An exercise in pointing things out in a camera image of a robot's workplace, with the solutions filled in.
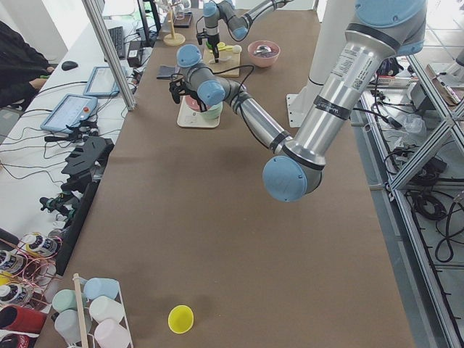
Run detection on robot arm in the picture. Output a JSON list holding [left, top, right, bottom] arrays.
[[170, 1, 427, 202], [196, 0, 291, 63]]

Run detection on white rabbit tray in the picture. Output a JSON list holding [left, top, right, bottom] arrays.
[[177, 96, 220, 128]]

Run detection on cup rack with cups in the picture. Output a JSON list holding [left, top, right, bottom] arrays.
[[52, 273, 134, 348]]

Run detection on metal scoop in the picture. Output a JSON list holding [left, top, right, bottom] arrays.
[[253, 45, 277, 58]]

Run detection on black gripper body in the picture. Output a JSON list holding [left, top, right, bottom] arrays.
[[196, 28, 220, 47], [169, 73, 199, 100]]

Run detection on white ceramic spoon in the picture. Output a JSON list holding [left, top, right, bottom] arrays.
[[211, 55, 232, 64]]

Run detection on top green bowl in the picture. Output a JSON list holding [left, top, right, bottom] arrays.
[[200, 102, 223, 121]]

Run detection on grey folded cloth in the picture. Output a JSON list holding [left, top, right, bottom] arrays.
[[157, 65, 179, 80]]

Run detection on wooden cup stand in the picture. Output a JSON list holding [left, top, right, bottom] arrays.
[[157, 1, 186, 46]]

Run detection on large pink bowl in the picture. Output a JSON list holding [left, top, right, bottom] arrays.
[[247, 40, 281, 67]]

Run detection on bamboo cutting board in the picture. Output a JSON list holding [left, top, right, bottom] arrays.
[[203, 47, 241, 77]]

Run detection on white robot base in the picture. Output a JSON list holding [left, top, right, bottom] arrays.
[[286, 0, 349, 128]]

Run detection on blue teach pendant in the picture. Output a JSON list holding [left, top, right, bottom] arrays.
[[40, 94, 98, 133], [83, 66, 119, 98]]

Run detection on small pink bowl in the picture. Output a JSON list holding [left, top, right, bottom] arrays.
[[185, 95, 201, 112]]

